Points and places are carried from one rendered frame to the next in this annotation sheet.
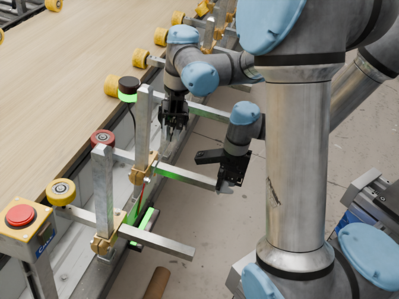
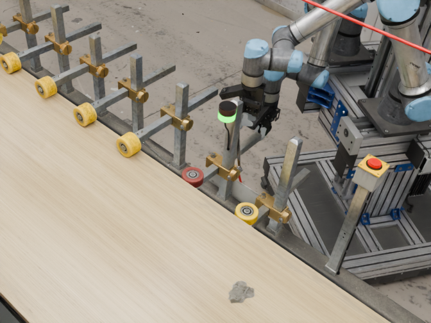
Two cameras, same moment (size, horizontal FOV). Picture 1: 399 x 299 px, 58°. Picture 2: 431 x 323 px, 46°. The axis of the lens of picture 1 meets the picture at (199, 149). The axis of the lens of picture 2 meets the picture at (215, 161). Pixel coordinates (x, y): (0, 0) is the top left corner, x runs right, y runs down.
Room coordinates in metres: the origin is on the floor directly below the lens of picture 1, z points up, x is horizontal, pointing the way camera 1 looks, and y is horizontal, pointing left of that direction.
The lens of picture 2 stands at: (0.23, 1.46, 2.20)
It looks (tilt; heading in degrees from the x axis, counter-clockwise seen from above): 43 degrees down; 297
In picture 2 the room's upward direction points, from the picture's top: 6 degrees clockwise
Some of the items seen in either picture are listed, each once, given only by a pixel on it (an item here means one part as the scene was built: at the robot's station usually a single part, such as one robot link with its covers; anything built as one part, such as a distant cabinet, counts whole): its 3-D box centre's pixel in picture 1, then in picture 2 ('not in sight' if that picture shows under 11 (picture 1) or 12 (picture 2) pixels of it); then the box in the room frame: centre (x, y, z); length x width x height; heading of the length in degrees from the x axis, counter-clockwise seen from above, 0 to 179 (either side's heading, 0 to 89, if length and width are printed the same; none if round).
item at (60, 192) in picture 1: (62, 200); (245, 220); (0.65, 0.37, 0.85); 0.08 x 0.08 x 0.11
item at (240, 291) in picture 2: not in sight; (240, 289); (0.51, 0.66, 0.91); 0.09 x 0.07 x 0.02; 66
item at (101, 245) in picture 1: (109, 231); (273, 208); (0.60, 0.21, 0.81); 0.13 x 0.06 x 0.05; 171
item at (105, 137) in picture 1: (103, 148); (192, 184); (0.89, 0.33, 0.85); 0.08 x 0.08 x 0.11
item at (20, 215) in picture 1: (21, 216); (374, 164); (0.33, 0.26, 1.22); 0.04 x 0.04 x 0.02
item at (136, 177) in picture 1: (142, 167); (222, 167); (0.85, 0.18, 0.85); 0.13 x 0.06 x 0.05; 171
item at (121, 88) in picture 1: (129, 85); (227, 108); (0.84, 0.22, 1.17); 0.06 x 0.06 x 0.02
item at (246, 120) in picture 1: (243, 123); (272, 76); (0.82, -0.11, 1.13); 0.09 x 0.08 x 0.11; 93
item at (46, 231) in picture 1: (45, 233); not in sight; (0.32, 0.22, 1.20); 0.03 x 0.01 x 0.03; 171
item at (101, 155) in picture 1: (104, 212); (283, 190); (0.58, 0.22, 0.92); 0.03 x 0.03 x 0.48; 81
